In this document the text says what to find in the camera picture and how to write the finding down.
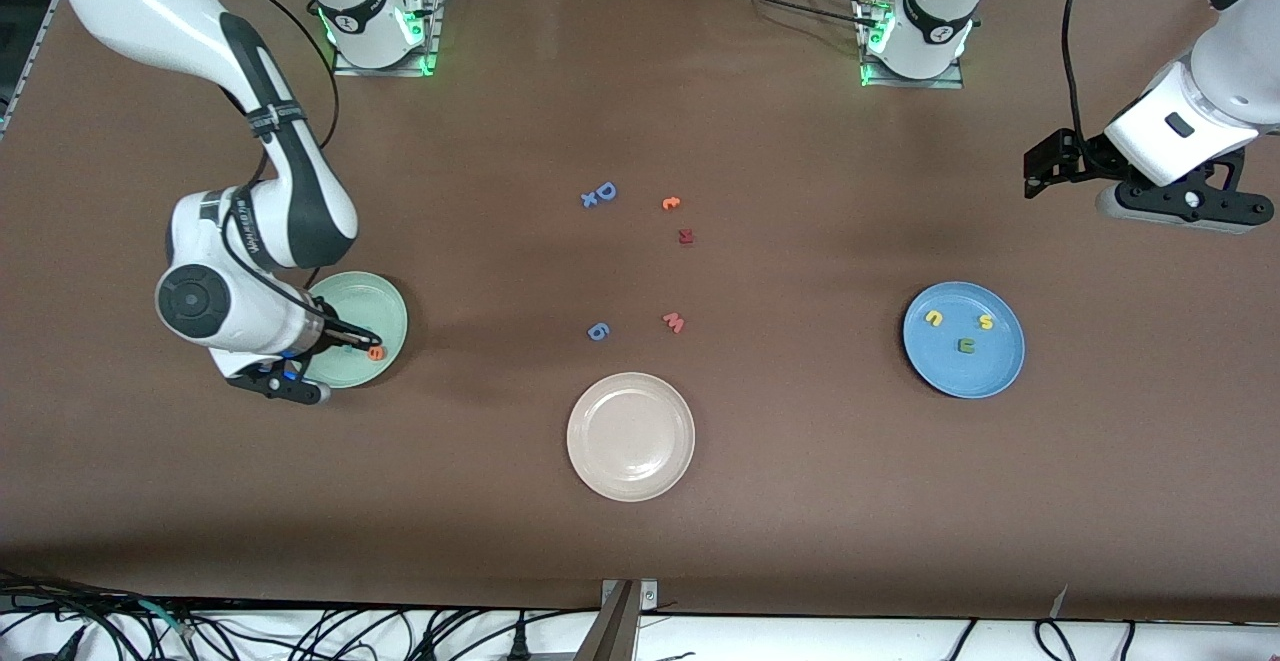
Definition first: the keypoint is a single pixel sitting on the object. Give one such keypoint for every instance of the blue number 6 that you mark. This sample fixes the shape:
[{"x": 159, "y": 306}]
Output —
[{"x": 592, "y": 327}]

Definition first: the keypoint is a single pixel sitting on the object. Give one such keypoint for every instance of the blue plate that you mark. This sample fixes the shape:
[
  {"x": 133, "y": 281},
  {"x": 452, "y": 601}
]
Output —
[{"x": 950, "y": 373}]

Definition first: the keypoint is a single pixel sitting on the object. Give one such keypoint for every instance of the red letter w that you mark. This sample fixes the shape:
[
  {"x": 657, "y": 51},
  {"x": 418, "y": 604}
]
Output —
[{"x": 674, "y": 322}]

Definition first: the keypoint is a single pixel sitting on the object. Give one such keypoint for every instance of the grey metal table bracket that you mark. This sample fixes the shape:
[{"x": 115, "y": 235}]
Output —
[{"x": 648, "y": 596}]

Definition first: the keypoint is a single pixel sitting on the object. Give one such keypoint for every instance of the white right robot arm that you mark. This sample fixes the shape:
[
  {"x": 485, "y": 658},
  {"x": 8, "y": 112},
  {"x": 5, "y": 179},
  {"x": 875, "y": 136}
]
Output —
[{"x": 130, "y": 1}]

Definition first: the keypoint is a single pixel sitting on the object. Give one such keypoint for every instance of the blue letter D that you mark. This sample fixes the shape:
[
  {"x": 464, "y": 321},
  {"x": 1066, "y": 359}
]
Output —
[{"x": 613, "y": 191}]

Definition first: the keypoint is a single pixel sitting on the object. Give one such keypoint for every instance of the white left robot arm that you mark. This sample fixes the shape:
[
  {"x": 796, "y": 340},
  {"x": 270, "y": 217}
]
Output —
[{"x": 930, "y": 11}]

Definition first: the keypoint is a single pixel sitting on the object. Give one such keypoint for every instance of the brown table cover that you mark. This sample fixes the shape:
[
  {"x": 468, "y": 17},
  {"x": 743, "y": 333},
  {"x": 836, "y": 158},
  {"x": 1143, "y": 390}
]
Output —
[{"x": 200, "y": 501}]

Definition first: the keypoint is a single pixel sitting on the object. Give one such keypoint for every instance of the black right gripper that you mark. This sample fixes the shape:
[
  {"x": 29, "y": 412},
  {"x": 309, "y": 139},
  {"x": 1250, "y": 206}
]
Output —
[{"x": 322, "y": 332}]

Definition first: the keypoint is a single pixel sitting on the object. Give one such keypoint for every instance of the grey metal beam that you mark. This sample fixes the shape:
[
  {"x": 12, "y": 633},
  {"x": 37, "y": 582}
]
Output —
[{"x": 610, "y": 636}]

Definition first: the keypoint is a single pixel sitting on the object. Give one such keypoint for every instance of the green plate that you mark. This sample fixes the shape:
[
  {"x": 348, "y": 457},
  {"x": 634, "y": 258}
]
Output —
[{"x": 380, "y": 301}]

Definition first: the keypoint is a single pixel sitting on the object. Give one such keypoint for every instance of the beige plate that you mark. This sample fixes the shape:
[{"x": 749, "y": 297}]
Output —
[{"x": 630, "y": 436}]

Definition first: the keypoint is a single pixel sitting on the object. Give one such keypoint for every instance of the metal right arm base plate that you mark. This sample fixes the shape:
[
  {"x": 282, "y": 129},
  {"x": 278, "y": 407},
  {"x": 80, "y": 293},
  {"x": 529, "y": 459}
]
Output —
[{"x": 390, "y": 71}]

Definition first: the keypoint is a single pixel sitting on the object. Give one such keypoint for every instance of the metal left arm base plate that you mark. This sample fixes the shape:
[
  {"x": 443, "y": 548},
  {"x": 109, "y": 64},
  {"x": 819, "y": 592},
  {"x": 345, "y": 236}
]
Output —
[{"x": 920, "y": 84}]

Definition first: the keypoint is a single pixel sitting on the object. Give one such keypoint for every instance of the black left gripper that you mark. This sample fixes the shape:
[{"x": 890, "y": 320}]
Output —
[{"x": 1078, "y": 155}]

